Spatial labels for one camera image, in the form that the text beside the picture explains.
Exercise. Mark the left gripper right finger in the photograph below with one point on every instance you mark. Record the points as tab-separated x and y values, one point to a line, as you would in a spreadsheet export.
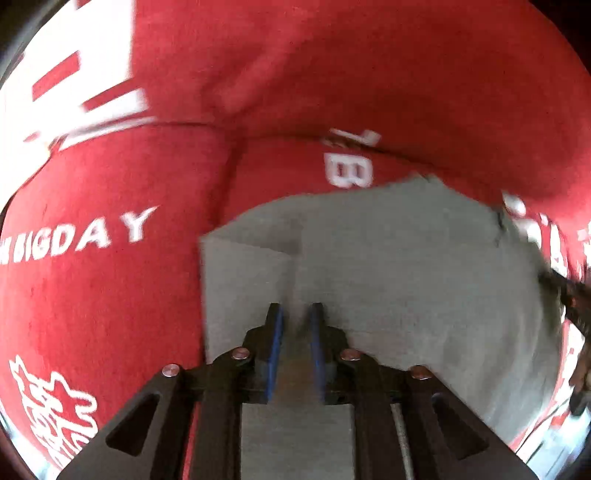
407	424

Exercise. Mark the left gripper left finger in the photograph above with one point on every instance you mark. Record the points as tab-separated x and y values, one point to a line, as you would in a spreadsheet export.
186	422

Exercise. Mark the grey sweatshirt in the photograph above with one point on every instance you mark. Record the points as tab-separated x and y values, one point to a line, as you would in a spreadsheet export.
414	273

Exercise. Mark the person's right hand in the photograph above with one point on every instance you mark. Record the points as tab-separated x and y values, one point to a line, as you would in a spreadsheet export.
580	382

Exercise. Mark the red printed bed cover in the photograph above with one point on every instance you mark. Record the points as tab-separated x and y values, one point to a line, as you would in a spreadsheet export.
130	130

